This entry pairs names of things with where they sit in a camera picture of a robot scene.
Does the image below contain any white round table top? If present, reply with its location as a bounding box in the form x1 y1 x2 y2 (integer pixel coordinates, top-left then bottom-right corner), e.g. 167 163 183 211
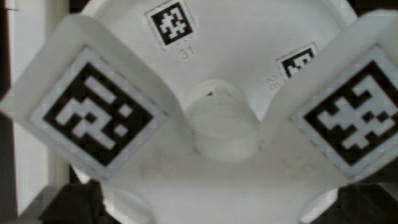
82 0 357 116

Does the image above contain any white right fence rail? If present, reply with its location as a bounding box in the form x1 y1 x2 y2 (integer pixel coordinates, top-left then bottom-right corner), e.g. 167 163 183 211
5 0 73 218

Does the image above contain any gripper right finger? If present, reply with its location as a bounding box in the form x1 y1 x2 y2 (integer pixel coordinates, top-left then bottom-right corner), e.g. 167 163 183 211
304 183 398 224

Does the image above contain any white cross-shaped table base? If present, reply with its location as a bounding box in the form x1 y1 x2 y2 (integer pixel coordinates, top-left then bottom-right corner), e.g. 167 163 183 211
0 10 398 224

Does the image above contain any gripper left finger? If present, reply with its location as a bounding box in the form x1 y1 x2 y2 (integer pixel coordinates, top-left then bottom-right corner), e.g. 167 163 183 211
16 182 117 224

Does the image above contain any white cylindrical table leg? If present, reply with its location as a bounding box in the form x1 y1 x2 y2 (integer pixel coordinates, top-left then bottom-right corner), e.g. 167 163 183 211
186 79 259 162

